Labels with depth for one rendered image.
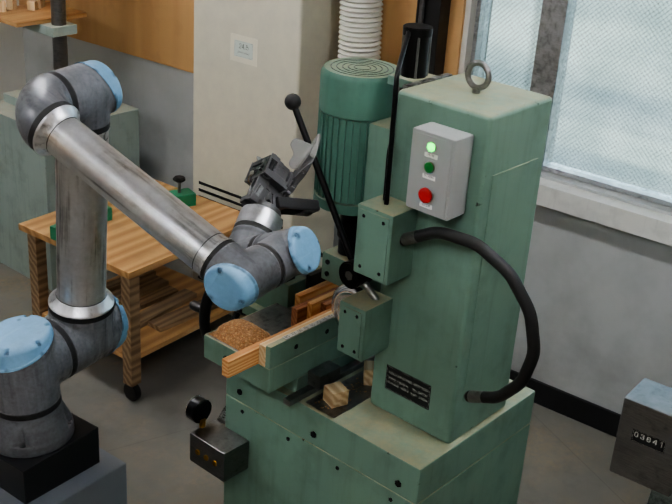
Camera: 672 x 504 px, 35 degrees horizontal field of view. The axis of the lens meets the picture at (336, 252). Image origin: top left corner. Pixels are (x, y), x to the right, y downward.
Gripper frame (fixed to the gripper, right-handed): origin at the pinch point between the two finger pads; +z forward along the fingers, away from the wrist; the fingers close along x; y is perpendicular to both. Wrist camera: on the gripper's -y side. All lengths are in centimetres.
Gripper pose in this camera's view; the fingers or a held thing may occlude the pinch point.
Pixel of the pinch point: (299, 145)
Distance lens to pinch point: 226.0
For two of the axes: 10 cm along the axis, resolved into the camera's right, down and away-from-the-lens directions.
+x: -6.6, 2.2, 7.2
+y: -7.0, -5.4, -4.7
